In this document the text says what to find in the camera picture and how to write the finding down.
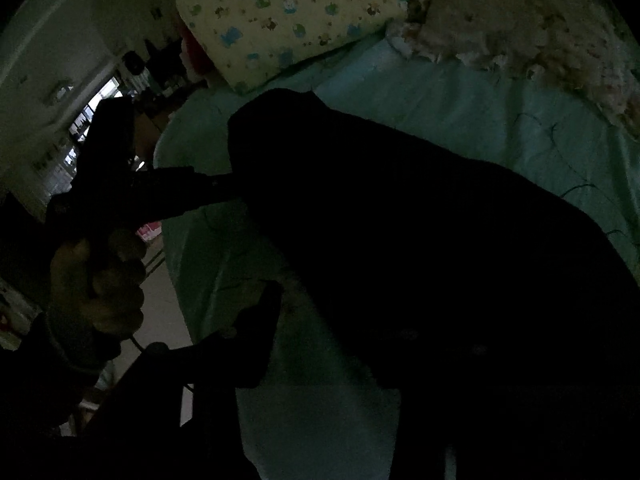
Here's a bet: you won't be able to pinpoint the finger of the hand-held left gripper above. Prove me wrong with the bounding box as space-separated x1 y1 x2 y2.
145 166 238 222

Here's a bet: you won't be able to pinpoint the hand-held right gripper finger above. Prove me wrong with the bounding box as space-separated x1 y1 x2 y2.
146 280 286 391

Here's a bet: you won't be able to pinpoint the black pants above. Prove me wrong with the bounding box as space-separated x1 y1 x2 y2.
227 88 640 480

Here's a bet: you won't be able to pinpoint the person's left forearm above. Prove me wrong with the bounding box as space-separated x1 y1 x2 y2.
0 305 123 433

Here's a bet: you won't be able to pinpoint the person's left hand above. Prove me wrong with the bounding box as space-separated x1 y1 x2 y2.
49 229 149 342

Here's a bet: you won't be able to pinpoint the bright window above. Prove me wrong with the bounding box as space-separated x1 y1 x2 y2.
64 76 125 142

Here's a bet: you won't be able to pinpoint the red cloth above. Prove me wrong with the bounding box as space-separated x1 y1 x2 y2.
172 12 217 83

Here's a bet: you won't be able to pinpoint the animal print pillow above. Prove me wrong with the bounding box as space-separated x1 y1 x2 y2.
172 0 435 95

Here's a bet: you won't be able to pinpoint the teal bed sheet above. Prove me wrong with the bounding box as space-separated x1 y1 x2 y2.
152 35 640 480

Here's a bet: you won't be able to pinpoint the floral blanket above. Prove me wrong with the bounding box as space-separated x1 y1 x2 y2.
385 0 640 141

